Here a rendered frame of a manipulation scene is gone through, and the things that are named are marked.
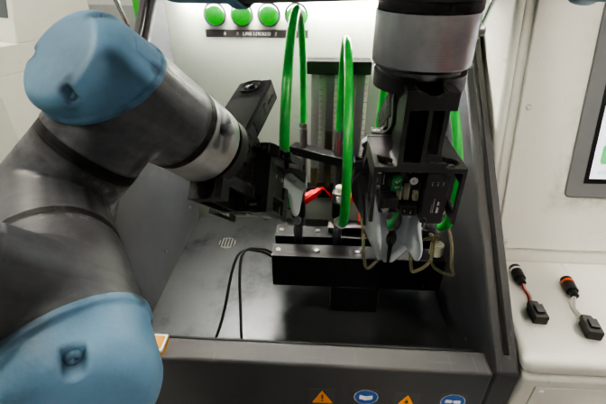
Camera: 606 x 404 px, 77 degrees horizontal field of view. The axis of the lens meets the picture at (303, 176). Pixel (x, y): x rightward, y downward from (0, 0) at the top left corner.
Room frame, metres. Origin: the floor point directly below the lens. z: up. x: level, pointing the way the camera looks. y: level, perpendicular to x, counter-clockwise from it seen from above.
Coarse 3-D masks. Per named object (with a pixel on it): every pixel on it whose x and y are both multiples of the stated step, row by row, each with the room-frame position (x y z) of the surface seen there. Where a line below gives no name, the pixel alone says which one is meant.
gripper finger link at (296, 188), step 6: (288, 174) 0.41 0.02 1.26; (306, 174) 0.44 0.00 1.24; (288, 180) 0.41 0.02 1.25; (294, 180) 0.42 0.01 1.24; (300, 180) 0.42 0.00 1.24; (306, 180) 0.44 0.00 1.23; (288, 186) 0.40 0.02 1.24; (294, 186) 0.42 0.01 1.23; (300, 186) 0.43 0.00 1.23; (306, 186) 0.44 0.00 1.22; (288, 192) 0.40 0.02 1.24; (294, 192) 0.41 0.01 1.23; (300, 192) 0.43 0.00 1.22; (294, 198) 0.41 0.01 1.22; (300, 198) 0.42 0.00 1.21; (294, 204) 0.40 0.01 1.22; (300, 204) 0.42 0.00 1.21; (294, 210) 0.40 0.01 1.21
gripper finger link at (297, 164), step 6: (282, 156) 0.39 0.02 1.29; (288, 156) 0.39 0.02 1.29; (294, 156) 0.40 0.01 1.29; (288, 162) 0.39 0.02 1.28; (294, 162) 0.39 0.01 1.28; (300, 162) 0.40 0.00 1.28; (288, 168) 0.39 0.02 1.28; (294, 168) 0.39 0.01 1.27; (300, 168) 0.40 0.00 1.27; (294, 174) 0.41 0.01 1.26; (300, 174) 0.42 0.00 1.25
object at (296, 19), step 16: (288, 32) 0.56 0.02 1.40; (304, 32) 0.76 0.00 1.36; (288, 48) 0.53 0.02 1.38; (304, 48) 0.78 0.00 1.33; (288, 64) 0.51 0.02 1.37; (304, 64) 0.79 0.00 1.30; (288, 80) 0.49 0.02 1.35; (304, 80) 0.80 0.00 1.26; (288, 96) 0.48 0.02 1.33; (304, 96) 0.81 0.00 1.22; (288, 112) 0.47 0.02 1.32; (304, 112) 0.81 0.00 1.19; (288, 128) 0.46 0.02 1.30; (288, 144) 0.45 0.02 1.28
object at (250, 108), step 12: (240, 84) 0.46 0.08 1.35; (252, 84) 0.44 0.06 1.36; (264, 84) 0.45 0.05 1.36; (240, 96) 0.43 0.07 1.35; (252, 96) 0.42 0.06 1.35; (264, 96) 0.42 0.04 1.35; (276, 96) 0.45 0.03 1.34; (228, 108) 0.41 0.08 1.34; (240, 108) 0.40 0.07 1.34; (252, 108) 0.40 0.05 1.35; (264, 108) 0.41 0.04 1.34; (240, 120) 0.38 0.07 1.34; (252, 120) 0.38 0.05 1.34; (264, 120) 0.41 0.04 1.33; (252, 132) 0.37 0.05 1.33; (252, 144) 0.37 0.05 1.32
